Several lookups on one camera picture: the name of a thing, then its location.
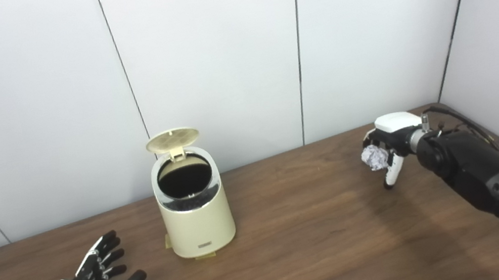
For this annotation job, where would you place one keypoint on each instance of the white paper ball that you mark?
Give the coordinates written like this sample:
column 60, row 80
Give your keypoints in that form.
column 375, row 157

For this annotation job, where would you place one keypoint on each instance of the round cream bin lid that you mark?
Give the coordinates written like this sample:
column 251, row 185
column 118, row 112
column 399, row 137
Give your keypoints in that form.
column 173, row 139

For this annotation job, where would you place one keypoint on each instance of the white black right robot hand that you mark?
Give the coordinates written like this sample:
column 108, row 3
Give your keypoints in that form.
column 395, row 124

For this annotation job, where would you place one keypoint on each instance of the yellow tape piece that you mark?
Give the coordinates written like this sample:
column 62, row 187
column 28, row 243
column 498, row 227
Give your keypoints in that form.
column 206, row 255
column 168, row 241

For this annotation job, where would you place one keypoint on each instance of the cream-colored bin body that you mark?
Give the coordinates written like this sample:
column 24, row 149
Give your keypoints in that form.
column 200, row 225

